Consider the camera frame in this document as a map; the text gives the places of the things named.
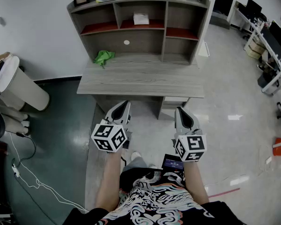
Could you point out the person's grey trousers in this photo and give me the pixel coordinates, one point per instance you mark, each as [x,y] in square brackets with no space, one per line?
[134,164]

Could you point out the grey wood-grain tabletop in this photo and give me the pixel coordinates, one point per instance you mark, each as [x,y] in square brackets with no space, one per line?
[140,81]

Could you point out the person's right forearm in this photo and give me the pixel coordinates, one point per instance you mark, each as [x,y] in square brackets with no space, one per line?
[195,184]

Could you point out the black chest device with screen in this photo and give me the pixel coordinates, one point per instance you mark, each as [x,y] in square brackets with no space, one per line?
[172,163]

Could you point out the green cloth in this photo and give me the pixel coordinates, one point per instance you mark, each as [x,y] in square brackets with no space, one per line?
[103,56]

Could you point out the beige cylindrical bin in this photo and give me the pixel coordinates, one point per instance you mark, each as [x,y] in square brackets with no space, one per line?
[23,88]

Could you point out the white power strip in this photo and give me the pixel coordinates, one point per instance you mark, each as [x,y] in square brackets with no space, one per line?
[16,170]

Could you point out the white office desk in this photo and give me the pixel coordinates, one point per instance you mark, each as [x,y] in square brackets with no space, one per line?
[275,77]

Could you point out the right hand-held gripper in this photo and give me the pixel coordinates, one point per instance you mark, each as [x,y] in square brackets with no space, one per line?
[192,146]

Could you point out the person's white shoe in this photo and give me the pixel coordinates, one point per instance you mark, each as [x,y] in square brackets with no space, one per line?
[135,156]

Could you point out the person's left forearm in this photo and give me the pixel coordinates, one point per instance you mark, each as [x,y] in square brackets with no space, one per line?
[108,182]

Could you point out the person's black patterned shirt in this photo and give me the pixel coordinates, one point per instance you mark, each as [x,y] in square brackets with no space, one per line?
[159,203]

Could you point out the orange floor object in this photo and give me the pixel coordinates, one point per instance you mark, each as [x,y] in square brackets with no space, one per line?
[278,147]

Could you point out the beige fabric bundle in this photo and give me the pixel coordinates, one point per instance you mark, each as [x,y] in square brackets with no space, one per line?
[15,121]

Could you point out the white drawer unit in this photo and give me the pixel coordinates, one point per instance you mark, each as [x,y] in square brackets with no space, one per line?
[176,99]

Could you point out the grey waste bin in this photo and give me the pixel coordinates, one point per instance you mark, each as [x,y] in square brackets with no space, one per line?
[265,80]

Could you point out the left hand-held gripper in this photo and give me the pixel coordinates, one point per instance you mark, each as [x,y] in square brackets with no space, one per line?
[107,137]

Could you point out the grey wooden desk with hutch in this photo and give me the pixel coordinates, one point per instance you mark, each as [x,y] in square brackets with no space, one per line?
[140,41]

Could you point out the white tissues pack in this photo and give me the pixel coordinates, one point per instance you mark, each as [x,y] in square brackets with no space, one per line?
[141,19]

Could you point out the white leaning panel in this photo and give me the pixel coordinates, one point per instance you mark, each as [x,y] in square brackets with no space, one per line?
[203,49]

